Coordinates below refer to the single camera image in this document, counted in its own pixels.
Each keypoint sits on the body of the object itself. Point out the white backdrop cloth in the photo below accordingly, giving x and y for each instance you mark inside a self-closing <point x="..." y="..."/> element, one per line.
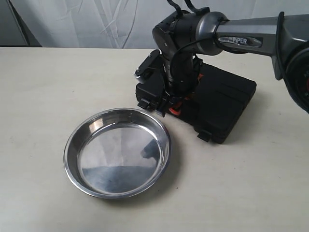
<point x="120" y="24"/>

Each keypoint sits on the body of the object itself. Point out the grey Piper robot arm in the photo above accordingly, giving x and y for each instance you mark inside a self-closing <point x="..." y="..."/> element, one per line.
<point x="284" y="38"/>

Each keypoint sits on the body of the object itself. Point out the black plastic tool case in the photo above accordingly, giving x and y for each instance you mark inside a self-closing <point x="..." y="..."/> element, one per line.
<point x="219" y="101"/>

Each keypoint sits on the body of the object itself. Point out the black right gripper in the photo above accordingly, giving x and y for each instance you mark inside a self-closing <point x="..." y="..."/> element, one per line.
<point x="180" y="79"/>

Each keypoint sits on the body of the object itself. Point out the round stainless steel pan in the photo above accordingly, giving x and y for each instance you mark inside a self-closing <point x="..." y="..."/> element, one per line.
<point x="117" y="153"/>

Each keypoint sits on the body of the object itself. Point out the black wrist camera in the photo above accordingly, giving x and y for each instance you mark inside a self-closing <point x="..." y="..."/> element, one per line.
<point x="149" y="66"/>

